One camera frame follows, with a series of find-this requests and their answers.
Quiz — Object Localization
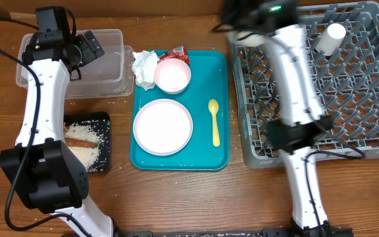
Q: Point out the white napkin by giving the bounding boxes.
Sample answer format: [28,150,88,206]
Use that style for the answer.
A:
[132,51,159,91]

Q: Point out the red snack wrapper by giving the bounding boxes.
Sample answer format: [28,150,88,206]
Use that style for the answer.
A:
[158,45,190,65]

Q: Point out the pink bowl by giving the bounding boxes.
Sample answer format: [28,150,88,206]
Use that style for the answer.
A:
[154,59,191,95]

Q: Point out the orange carrot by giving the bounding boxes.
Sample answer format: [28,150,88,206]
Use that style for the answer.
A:
[64,138,97,148]

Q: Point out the white cup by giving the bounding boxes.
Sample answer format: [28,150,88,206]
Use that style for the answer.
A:
[315,23,346,57]

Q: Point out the yellow plastic spoon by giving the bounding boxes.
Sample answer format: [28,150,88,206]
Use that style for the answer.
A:
[208,99,220,147]

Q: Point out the white rice pile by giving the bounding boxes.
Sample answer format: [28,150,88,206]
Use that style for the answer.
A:
[64,119,111,172]

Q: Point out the white pink plate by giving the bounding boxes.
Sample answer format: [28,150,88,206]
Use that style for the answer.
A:
[133,99,193,156]

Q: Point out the pale green bowl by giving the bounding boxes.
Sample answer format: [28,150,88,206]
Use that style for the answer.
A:
[232,31,265,47]

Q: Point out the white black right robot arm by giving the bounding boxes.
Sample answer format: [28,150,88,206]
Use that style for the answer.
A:
[213,1,334,236]

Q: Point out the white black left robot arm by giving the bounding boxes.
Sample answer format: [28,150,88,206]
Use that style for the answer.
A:
[0,7,122,236]

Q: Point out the grey dishwasher rack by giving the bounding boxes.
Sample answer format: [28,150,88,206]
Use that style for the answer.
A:
[229,1,379,169]

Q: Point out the clear plastic bin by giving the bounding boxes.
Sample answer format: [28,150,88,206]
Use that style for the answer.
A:
[15,28,134,101]

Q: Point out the black tray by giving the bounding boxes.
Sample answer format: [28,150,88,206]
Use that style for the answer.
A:
[64,112,111,173]

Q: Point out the teal tray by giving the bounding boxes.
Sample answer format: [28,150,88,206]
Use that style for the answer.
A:
[130,50,230,171]

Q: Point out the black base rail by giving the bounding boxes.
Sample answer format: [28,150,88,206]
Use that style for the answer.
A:
[61,226,355,237]

